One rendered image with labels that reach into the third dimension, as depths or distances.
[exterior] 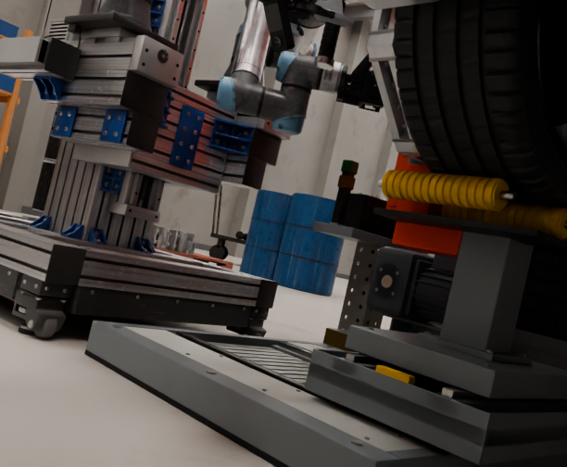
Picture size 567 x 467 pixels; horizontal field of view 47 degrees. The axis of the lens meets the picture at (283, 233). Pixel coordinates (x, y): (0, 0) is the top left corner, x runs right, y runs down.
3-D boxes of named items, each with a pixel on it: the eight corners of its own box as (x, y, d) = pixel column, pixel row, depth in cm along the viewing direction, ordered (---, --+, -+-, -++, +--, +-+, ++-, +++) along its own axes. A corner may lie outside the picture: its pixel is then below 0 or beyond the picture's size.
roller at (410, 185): (503, 209, 109) (510, 175, 109) (368, 193, 130) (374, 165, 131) (519, 216, 113) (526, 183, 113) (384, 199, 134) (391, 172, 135)
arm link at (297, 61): (274, 87, 162) (282, 54, 162) (317, 97, 161) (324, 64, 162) (273, 79, 154) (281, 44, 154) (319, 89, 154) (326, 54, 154)
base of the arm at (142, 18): (83, 20, 176) (92, -15, 176) (127, 42, 188) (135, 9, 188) (117, 18, 167) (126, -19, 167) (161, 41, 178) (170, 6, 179)
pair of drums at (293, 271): (265, 276, 765) (283, 197, 768) (353, 300, 678) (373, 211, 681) (216, 268, 706) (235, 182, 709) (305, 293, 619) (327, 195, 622)
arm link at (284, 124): (256, 127, 160) (266, 84, 161) (299, 138, 162) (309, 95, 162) (258, 121, 153) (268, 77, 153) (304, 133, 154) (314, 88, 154)
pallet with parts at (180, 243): (141, 261, 515) (150, 223, 516) (83, 245, 564) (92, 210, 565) (233, 277, 601) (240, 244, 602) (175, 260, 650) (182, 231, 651)
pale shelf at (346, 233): (351, 237, 199) (353, 227, 199) (311, 230, 211) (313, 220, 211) (427, 258, 228) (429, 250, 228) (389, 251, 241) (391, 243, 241)
